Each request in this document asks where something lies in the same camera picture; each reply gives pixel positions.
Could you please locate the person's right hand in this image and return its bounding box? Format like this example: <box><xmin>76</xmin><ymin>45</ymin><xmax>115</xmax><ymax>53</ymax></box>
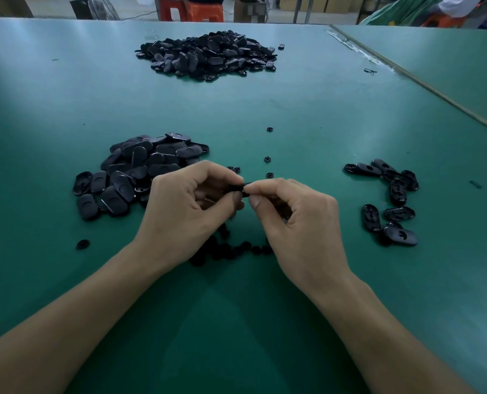
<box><xmin>243</xmin><ymin>178</ymin><xmax>355</xmax><ymax>302</ymax></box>

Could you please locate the person's left hand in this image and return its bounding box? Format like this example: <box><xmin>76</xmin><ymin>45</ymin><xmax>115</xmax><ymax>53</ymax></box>
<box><xmin>132</xmin><ymin>160</ymin><xmax>246</xmax><ymax>276</ymax></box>

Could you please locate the pile of black oval shells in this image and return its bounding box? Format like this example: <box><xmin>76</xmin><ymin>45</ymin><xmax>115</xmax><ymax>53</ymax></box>
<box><xmin>344</xmin><ymin>158</ymin><xmax>420</xmax><ymax>247</ymax></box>

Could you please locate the person's right forearm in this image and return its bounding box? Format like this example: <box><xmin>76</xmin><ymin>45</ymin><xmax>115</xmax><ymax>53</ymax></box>
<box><xmin>317</xmin><ymin>275</ymin><xmax>474</xmax><ymax>394</ymax></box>

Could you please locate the person's left forearm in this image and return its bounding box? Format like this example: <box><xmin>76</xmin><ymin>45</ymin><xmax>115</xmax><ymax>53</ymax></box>
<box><xmin>0</xmin><ymin>246</ymin><xmax>175</xmax><ymax>394</ymax></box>

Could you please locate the red plastic stool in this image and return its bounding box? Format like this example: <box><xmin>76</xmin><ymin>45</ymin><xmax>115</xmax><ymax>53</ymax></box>
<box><xmin>424</xmin><ymin>14</ymin><xmax>468</xmax><ymax>30</ymax></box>
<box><xmin>184</xmin><ymin>0</ymin><xmax>225</xmax><ymax>23</ymax></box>
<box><xmin>159</xmin><ymin>0</ymin><xmax>187</xmax><ymax>22</ymax></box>

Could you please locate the small open cardboard box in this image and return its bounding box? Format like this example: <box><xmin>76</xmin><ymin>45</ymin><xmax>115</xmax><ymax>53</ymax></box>
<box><xmin>234</xmin><ymin>0</ymin><xmax>269</xmax><ymax>24</ymax></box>

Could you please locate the grey floor fan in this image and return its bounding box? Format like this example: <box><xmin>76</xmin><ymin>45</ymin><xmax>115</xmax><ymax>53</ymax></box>
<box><xmin>69</xmin><ymin>0</ymin><xmax>120</xmax><ymax>20</ymax></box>

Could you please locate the green striped bag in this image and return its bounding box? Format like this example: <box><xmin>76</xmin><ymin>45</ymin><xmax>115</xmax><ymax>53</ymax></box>
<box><xmin>360</xmin><ymin>0</ymin><xmax>445</xmax><ymax>27</ymax></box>

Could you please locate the large brown cardboard box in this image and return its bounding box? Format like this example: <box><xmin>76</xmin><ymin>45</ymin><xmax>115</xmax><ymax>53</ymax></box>
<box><xmin>0</xmin><ymin>0</ymin><xmax>33</xmax><ymax>18</ymax></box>

